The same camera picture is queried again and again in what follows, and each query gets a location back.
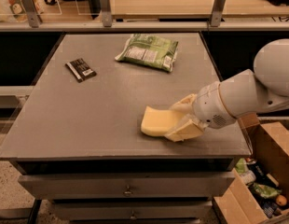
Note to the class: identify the white orange plastic bag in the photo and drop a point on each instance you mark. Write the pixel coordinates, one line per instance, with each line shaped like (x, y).
(13, 10)

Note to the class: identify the orange fruit in box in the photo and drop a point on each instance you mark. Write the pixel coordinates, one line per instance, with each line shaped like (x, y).
(281, 200)

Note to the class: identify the middle metal bracket post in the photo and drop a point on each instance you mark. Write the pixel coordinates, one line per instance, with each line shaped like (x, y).
(107, 19)

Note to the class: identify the yellow sponge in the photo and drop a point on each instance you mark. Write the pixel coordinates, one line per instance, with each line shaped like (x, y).
(157, 122)

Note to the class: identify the grey drawer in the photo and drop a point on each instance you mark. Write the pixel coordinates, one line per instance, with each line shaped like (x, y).
(127, 185)
(131, 210)

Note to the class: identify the cardboard box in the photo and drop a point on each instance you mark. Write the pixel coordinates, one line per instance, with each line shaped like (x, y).
(268, 165)

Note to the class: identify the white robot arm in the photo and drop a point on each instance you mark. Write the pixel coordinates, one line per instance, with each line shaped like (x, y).
(263, 89)

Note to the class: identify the metal bracket post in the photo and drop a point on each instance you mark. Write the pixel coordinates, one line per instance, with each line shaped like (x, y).
(32, 13)
(107, 19)
(217, 13)

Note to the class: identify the black snack bar wrapper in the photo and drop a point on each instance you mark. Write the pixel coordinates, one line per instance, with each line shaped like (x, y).
(80, 69)

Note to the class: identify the left metal bracket post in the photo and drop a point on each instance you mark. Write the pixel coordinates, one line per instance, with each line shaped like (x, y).
(32, 13)

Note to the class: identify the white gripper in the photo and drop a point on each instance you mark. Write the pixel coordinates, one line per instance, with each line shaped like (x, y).
(207, 105)

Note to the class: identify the lower grey drawer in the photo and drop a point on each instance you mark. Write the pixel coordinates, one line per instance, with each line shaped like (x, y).
(131, 210)

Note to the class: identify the upper grey drawer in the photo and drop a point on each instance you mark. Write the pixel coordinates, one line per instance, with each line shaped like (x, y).
(127, 185)

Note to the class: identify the right metal bracket post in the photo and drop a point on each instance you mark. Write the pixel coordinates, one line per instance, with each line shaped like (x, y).
(217, 13)

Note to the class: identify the green snack bag in box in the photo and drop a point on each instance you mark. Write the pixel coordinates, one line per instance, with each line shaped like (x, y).
(264, 191)

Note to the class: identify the wooden desk top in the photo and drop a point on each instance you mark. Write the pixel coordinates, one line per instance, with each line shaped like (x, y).
(153, 9)

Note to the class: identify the green jalapeno chip bag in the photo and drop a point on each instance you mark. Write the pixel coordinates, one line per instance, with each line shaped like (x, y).
(149, 50)

